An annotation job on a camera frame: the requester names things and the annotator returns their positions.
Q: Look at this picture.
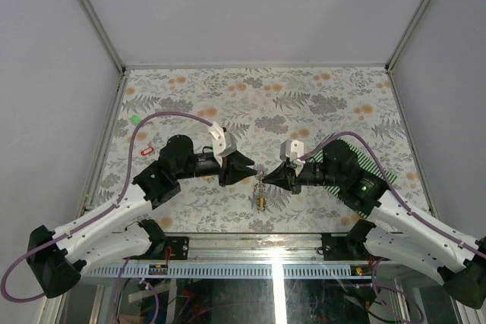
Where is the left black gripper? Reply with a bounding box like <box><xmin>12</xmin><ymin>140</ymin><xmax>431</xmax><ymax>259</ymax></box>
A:
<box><xmin>177</xmin><ymin>153</ymin><xmax>260</xmax><ymax>188</ymax></box>

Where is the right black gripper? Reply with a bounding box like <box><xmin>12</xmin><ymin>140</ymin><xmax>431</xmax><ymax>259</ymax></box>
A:
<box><xmin>262</xmin><ymin>159</ymin><xmax>344</xmax><ymax>194</ymax></box>

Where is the metal key organizer ring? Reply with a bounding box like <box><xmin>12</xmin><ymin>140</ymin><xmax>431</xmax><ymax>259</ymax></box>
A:
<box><xmin>251</xmin><ymin>171</ymin><xmax>268</xmax><ymax>212</ymax></box>

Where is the red tag key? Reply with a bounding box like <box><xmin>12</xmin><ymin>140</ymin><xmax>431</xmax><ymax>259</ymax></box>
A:
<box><xmin>140</xmin><ymin>146</ymin><xmax>155</xmax><ymax>156</ymax></box>

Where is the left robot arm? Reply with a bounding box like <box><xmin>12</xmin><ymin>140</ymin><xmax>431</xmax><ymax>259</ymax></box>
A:
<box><xmin>26</xmin><ymin>135</ymin><xmax>257</xmax><ymax>298</ymax></box>

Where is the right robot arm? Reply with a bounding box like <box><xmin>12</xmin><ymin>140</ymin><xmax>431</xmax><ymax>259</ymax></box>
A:
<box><xmin>263</xmin><ymin>136</ymin><xmax>485</xmax><ymax>309</ymax></box>

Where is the green striped cloth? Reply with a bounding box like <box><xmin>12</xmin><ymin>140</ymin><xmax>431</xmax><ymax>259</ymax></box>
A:
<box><xmin>310</xmin><ymin>140</ymin><xmax>391</xmax><ymax>219</ymax></box>

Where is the green tag key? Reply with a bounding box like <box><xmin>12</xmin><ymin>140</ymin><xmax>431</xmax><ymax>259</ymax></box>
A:
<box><xmin>131</xmin><ymin>115</ymin><xmax>140</xmax><ymax>125</ymax></box>

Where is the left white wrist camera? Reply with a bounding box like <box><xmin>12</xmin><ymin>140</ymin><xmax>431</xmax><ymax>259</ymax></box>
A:
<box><xmin>208</xmin><ymin>122</ymin><xmax>237</xmax><ymax>161</ymax></box>

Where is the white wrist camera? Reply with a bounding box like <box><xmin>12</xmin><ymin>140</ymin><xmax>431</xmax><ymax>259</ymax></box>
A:
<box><xmin>208</xmin><ymin>122</ymin><xmax>237</xmax><ymax>161</ymax></box>
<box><xmin>279</xmin><ymin>140</ymin><xmax>305</xmax><ymax>165</ymax></box>

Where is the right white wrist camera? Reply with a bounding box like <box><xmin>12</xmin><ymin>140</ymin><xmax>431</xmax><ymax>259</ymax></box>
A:
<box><xmin>279</xmin><ymin>140</ymin><xmax>305</xmax><ymax>165</ymax></box>

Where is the aluminium front rail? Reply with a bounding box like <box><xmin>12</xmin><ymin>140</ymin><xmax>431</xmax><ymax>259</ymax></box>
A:
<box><xmin>56</xmin><ymin>231</ymin><xmax>466</xmax><ymax>264</ymax></box>

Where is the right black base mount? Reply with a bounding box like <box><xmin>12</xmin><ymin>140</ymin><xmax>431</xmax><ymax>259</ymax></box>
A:
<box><xmin>320</xmin><ymin>232</ymin><xmax>383</xmax><ymax>262</ymax></box>

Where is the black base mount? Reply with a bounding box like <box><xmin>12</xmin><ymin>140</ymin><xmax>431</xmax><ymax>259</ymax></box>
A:
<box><xmin>320</xmin><ymin>232</ymin><xmax>383</xmax><ymax>262</ymax></box>
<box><xmin>142</xmin><ymin>236</ymin><xmax>190</xmax><ymax>261</ymax></box>

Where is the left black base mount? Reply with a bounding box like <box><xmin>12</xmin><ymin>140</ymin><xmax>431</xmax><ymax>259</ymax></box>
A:
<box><xmin>142</xmin><ymin>236</ymin><xmax>190</xmax><ymax>261</ymax></box>

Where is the blue slotted cable duct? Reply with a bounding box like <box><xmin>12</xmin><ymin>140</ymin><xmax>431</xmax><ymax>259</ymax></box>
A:
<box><xmin>87</xmin><ymin>263</ymin><xmax>353</xmax><ymax>278</ymax></box>

